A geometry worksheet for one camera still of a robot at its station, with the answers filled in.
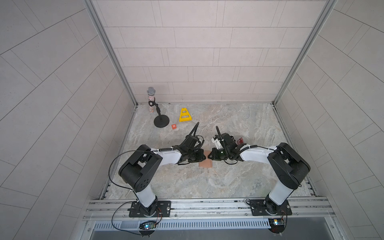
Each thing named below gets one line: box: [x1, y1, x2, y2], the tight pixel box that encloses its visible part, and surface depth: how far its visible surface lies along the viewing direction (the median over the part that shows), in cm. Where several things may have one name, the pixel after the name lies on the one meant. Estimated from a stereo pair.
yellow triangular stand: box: [179, 107, 192, 122], surface depth 110 cm
